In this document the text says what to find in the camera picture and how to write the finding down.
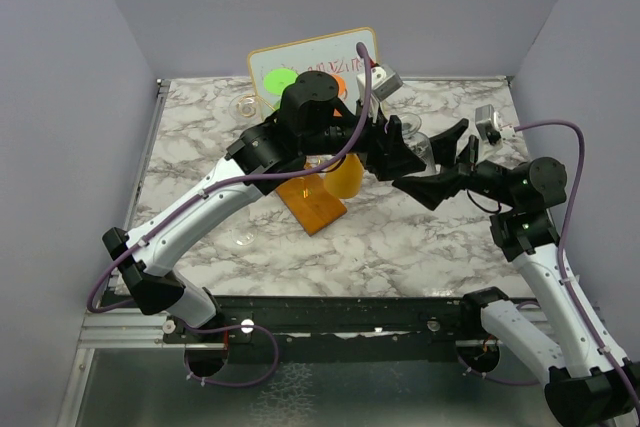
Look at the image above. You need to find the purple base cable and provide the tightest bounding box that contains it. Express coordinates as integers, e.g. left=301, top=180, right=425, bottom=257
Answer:
left=459, top=300, right=543, bottom=387
left=182, top=324, right=280, bottom=389

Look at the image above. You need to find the orange plastic wine glass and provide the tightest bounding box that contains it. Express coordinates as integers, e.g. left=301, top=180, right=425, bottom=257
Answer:
left=331, top=74, right=348, bottom=102

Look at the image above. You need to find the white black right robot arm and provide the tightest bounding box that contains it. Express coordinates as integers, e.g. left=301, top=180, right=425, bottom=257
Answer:
left=393, top=120, right=639, bottom=426

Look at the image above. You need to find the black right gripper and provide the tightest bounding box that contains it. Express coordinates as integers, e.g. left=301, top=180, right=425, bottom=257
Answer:
left=394, top=117, right=520, bottom=208

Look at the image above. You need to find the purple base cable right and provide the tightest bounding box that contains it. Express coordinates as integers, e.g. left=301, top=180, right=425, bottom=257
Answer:
left=459, top=300, right=543, bottom=387

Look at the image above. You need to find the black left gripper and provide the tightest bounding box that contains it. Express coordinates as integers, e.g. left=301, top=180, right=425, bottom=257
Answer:
left=301, top=90, right=427, bottom=180

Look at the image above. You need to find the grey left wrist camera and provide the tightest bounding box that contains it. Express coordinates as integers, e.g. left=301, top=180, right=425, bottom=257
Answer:
left=369, top=61, right=403, bottom=123

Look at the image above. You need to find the yellow framed whiteboard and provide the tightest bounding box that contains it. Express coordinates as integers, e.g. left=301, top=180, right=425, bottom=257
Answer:
left=247, top=27, right=378, bottom=103

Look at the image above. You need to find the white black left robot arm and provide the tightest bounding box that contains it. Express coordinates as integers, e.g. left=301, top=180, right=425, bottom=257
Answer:
left=103, top=66, right=425, bottom=342

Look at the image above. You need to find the green plastic wine glass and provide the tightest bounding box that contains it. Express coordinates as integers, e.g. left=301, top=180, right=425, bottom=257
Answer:
left=263, top=67, right=298, bottom=108

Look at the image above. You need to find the wooden rack base board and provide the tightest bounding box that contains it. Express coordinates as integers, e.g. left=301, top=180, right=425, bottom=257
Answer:
left=276, top=174, right=347, bottom=236

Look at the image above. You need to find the clear wine glass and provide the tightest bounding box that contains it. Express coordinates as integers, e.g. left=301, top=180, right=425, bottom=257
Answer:
left=229, top=94, right=261, bottom=123
left=399, top=113, right=437, bottom=175
left=231, top=224, right=257, bottom=247

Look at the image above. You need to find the black mounting rail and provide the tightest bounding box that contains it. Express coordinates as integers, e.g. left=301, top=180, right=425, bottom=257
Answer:
left=159, top=291, right=521, bottom=363

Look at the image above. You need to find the yellow plastic wine glass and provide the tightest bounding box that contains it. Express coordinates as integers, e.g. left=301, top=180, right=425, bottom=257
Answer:
left=323, top=154, right=364, bottom=199

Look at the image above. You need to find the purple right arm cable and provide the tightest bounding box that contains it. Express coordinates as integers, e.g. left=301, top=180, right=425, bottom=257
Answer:
left=513, top=119, right=640, bottom=413

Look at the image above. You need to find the gold wire wine glass rack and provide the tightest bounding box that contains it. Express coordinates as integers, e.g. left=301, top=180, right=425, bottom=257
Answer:
left=226, top=94, right=324, bottom=175

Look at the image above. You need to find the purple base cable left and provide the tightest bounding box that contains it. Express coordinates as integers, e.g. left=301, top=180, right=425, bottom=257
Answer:
left=182, top=324, right=280, bottom=389

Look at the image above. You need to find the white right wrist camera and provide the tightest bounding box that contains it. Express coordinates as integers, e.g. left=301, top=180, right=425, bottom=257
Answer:
left=474, top=104, right=516, bottom=147

